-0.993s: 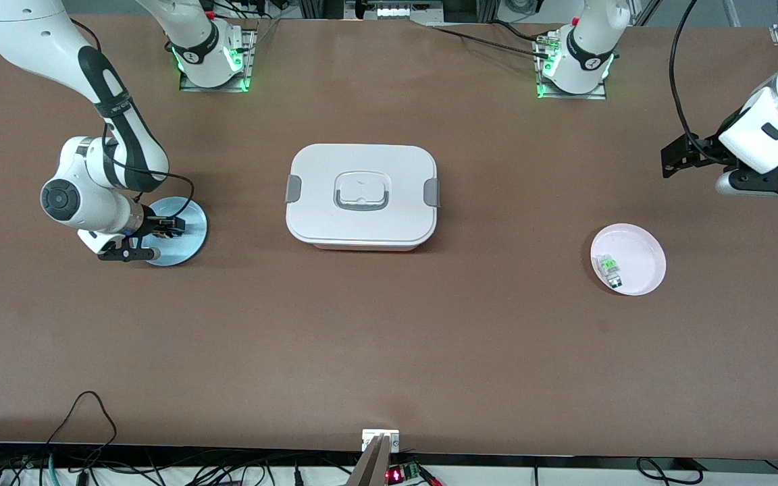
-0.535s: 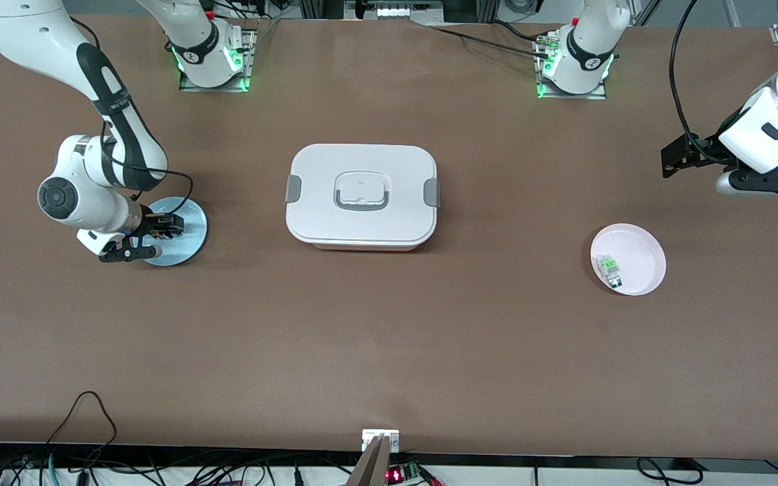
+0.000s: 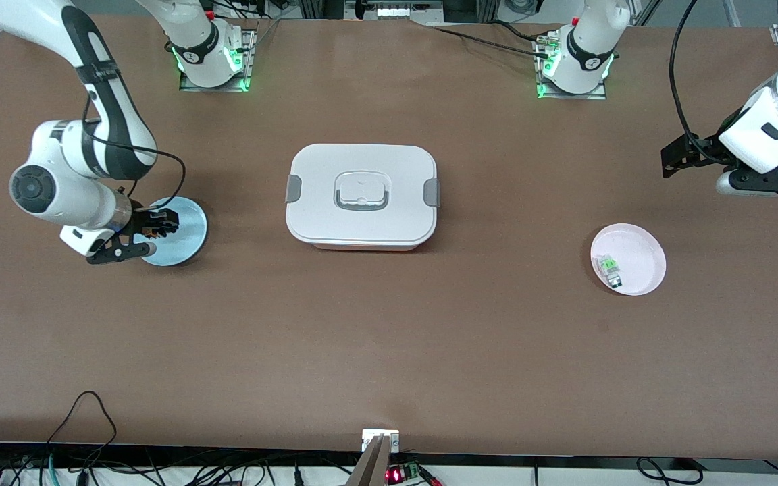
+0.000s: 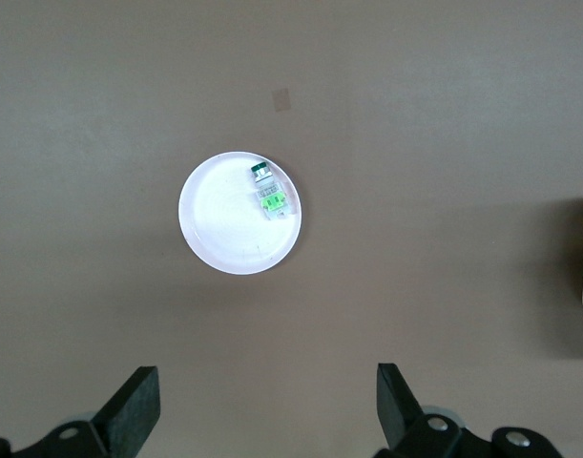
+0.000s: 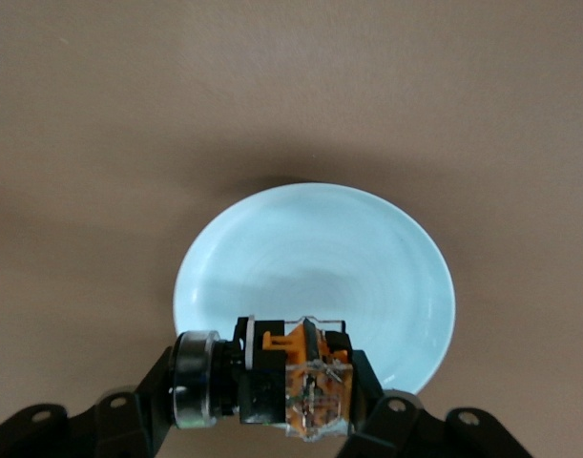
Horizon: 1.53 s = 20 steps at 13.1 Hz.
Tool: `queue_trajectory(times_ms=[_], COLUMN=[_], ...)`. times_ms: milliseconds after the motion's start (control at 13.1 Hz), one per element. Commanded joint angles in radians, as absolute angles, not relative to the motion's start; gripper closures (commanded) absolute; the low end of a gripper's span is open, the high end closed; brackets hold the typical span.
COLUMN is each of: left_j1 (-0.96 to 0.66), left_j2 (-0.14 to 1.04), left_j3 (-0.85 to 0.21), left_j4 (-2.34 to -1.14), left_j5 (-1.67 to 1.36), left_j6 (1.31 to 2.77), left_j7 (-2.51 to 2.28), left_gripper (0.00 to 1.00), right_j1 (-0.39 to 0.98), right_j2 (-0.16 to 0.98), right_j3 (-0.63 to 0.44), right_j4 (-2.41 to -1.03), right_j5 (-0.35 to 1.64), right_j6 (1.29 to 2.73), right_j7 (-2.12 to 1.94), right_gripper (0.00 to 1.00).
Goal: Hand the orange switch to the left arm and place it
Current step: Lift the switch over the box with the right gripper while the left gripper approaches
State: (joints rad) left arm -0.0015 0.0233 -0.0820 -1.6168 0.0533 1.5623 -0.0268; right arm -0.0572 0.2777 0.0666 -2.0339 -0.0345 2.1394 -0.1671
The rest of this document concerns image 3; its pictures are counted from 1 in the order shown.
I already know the light blue plate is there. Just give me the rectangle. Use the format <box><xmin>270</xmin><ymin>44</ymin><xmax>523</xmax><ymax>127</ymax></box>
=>
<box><xmin>134</xmin><ymin>197</ymin><xmax>208</xmax><ymax>267</ymax></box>

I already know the light pink plate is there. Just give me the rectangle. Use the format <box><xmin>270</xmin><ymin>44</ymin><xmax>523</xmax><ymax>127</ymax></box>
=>
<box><xmin>590</xmin><ymin>223</ymin><xmax>667</xmax><ymax>296</ymax></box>

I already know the red display circuit module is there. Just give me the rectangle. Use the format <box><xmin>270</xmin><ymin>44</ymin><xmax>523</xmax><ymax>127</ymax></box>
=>
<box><xmin>386</xmin><ymin>460</ymin><xmax>425</xmax><ymax>485</ymax></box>

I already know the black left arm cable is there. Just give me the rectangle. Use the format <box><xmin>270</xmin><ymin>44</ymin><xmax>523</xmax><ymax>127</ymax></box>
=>
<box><xmin>669</xmin><ymin>0</ymin><xmax>727</xmax><ymax>163</ymax></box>

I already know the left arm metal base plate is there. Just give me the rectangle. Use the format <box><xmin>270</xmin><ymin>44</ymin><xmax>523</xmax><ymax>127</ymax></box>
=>
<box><xmin>535</xmin><ymin>32</ymin><xmax>608</xmax><ymax>101</ymax></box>

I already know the green switch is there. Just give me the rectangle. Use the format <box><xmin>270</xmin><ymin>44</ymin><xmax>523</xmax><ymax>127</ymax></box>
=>
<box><xmin>597</xmin><ymin>254</ymin><xmax>623</xmax><ymax>289</ymax></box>

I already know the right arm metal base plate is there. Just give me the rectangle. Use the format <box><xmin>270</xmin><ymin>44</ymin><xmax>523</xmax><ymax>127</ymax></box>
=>
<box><xmin>180</xmin><ymin>27</ymin><xmax>258</xmax><ymax>93</ymax></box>

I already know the looped black cable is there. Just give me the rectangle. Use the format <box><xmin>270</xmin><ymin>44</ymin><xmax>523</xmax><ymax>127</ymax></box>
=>
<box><xmin>45</xmin><ymin>391</ymin><xmax>118</xmax><ymax>466</ymax></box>

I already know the white lunch box grey handle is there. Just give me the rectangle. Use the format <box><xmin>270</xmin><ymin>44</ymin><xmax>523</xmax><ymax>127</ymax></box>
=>
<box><xmin>285</xmin><ymin>143</ymin><xmax>441</xmax><ymax>252</ymax></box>

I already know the black cable to base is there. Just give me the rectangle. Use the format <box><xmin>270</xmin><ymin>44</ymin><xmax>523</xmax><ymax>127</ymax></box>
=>
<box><xmin>423</xmin><ymin>20</ymin><xmax>555</xmax><ymax>60</ymax></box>

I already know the white metal bracket plate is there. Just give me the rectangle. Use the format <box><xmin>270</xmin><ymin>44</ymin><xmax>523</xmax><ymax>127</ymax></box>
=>
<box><xmin>362</xmin><ymin>429</ymin><xmax>400</xmax><ymax>453</ymax></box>

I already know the coiled black cable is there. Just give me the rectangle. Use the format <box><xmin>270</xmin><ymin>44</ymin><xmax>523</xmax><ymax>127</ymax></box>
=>
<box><xmin>636</xmin><ymin>458</ymin><xmax>704</xmax><ymax>485</ymax></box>

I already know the grey camera mount bar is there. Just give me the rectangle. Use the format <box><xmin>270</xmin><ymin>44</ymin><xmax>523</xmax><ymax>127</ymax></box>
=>
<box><xmin>346</xmin><ymin>435</ymin><xmax>390</xmax><ymax>486</ymax></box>

